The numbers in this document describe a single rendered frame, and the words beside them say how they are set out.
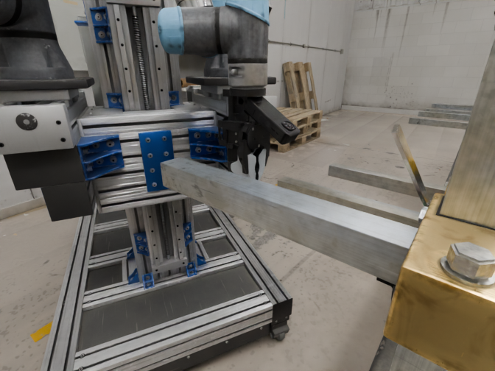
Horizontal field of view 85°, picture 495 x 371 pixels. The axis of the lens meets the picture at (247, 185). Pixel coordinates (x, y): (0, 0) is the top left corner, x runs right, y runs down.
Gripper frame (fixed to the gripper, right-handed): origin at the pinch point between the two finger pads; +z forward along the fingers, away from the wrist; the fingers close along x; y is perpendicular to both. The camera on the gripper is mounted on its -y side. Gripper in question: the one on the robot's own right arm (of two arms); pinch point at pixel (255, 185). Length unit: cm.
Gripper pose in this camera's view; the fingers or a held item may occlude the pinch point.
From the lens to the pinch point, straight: 59.4
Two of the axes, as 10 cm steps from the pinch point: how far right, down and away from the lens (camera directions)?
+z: 0.0, 9.2, 3.9
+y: -7.7, -2.5, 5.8
